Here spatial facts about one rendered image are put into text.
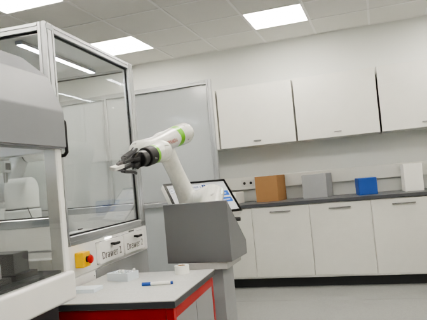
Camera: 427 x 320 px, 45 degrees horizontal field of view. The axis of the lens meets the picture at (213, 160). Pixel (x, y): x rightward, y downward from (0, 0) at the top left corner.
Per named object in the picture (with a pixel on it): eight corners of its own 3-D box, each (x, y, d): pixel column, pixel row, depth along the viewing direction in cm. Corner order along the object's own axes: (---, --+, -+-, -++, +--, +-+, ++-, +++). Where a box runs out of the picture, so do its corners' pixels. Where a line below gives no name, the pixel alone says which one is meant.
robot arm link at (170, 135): (180, 127, 279) (182, 147, 282) (162, 127, 284) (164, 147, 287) (141, 142, 248) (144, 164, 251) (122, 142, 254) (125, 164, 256)
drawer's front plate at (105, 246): (124, 254, 288) (122, 235, 289) (100, 264, 260) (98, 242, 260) (121, 255, 289) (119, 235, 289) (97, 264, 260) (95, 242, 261)
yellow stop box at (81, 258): (92, 265, 245) (91, 250, 245) (84, 268, 238) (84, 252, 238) (82, 265, 246) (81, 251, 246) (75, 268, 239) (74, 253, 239)
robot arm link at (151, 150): (161, 147, 240) (160, 166, 242) (140, 143, 245) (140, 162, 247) (154, 150, 235) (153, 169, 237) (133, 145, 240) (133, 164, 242)
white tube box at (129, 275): (138, 277, 244) (138, 270, 244) (128, 281, 237) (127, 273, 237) (118, 277, 250) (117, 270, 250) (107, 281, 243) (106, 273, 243)
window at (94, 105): (137, 219, 321) (124, 68, 325) (67, 237, 238) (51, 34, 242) (136, 219, 321) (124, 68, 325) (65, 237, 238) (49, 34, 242)
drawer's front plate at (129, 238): (144, 246, 319) (143, 229, 319) (126, 254, 291) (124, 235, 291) (142, 247, 319) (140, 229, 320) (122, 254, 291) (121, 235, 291)
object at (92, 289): (103, 288, 226) (102, 284, 226) (94, 293, 217) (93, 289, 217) (77, 289, 229) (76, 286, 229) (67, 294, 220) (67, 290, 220)
